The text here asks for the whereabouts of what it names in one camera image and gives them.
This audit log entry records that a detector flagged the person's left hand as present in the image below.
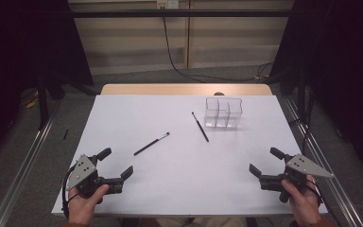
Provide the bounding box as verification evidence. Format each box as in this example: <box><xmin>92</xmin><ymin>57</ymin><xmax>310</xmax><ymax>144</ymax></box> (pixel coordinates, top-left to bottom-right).
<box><xmin>67</xmin><ymin>183</ymin><xmax>111</xmax><ymax>226</ymax></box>

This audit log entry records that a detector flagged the black makeup brush pale tip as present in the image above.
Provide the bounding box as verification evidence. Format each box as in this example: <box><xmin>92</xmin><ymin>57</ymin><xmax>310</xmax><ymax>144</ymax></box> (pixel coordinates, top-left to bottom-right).
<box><xmin>133</xmin><ymin>131</ymin><xmax>171</xmax><ymax>157</ymax></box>

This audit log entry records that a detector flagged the person's right hand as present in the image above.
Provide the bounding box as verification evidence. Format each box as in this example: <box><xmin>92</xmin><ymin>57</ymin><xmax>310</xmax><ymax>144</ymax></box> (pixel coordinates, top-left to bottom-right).
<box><xmin>281</xmin><ymin>175</ymin><xmax>323</xmax><ymax>227</ymax></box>

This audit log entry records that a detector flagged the clear plastic organizer box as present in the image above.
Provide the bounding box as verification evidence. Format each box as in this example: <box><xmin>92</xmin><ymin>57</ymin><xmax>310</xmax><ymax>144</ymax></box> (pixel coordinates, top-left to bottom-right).
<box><xmin>203</xmin><ymin>96</ymin><xmax>244</xmax><ymax>130</ymax></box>

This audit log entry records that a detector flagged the black wall cable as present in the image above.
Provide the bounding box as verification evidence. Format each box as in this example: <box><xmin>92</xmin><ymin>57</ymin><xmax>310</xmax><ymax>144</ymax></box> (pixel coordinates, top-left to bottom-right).
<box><xmin>161</xmin><ymin>8</ymin><xmax>273</xmax><ymax>83</ymax></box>

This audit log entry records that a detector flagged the black curtain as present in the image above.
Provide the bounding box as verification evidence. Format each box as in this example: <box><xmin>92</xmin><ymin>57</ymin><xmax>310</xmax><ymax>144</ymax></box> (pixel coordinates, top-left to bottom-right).
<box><xmin>268</xmin><ymin>0</ymin><xmax>363</xmax><ymax>183</ymax></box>
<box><xmin>0</xmin><ymin>0</ymin><xmax>95</xmax><ymax>168</ymax></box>

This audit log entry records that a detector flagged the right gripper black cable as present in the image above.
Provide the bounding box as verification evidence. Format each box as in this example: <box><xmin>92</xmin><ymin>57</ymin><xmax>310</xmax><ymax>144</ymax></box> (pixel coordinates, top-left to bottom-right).
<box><xmin>305</xmin><ymin>178</ymin><xmax>325</xmax><ymax>207</ymax></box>

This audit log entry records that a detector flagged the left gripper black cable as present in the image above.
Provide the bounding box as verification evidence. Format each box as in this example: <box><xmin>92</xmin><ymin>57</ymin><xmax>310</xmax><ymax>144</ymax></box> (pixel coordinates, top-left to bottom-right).
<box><xmin>61</xmin><ymin>164</ymin><xmax>79</xmax><ymax>219</ymax></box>

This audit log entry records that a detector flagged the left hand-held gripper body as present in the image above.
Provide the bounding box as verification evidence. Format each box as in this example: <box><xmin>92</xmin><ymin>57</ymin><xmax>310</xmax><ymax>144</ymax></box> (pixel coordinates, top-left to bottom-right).
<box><xmin>65</xmin><ymin>153</ymin><xmax>124</xmax><ymax>199</ymax></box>

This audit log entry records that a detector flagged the white wall socket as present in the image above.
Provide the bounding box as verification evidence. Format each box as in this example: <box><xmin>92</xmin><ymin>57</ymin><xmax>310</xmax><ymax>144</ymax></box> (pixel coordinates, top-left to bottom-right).
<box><xmin>156</xmin><ymin>0</ymin><xmax>181</xmax><ymax>9</ymax></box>

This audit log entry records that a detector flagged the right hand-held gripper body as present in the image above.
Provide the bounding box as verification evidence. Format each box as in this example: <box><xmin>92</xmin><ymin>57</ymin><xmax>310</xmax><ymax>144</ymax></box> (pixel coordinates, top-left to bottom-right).
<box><xmin>258</xmin><ymin>153</ymin><xmax>335</xmax><ymax>204</ymax></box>

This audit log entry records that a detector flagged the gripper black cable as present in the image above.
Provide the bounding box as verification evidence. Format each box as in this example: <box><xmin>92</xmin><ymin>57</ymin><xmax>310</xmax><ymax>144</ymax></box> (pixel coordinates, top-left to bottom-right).
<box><xmin>305</xmin><ymin>178</ymin><xmax>325</xmax><ymax>207</ymax></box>
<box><xmin>61</xmin><ymin>164</ymin><xmax>79</xmax><ymax>219</ymax></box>

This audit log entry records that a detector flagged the white table sheet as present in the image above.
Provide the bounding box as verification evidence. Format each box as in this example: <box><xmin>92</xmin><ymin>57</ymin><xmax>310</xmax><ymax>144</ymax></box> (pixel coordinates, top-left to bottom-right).
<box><xmin>51</xmin><ymin>94</ymin><xmax>329</xmax><ymax>218</ymax></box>

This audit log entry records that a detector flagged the black metal stand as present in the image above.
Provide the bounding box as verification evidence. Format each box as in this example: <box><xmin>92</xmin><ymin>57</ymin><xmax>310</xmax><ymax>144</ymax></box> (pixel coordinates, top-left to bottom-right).
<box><xmin>297</xmin><ymin>67</ymin><xmax>306</xmax><ymax>119</ymax></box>
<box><xmin>37</xmin><ymin>70</ymin><xmax>50</xmax><ymax>131</ymax></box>

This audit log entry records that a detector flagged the black floor cable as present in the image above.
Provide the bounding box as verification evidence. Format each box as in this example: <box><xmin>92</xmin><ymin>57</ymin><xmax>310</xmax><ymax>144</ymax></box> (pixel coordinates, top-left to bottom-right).
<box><xmin>291</xmin><ymin>91</ymin><xmax>315</xmax><ymax>155</ymax></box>

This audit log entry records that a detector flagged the aluminium floor rail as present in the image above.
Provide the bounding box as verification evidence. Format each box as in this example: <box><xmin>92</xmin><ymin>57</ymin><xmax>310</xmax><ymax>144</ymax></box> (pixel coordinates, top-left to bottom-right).
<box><xmin>280</xmin><ymin>94</ymin><xmax>363</xmax><ymax>227</ymax></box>
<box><xmin>0</xmin><ymin>100</ymin><xmax>62</xmax><ymax>227</ymax></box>

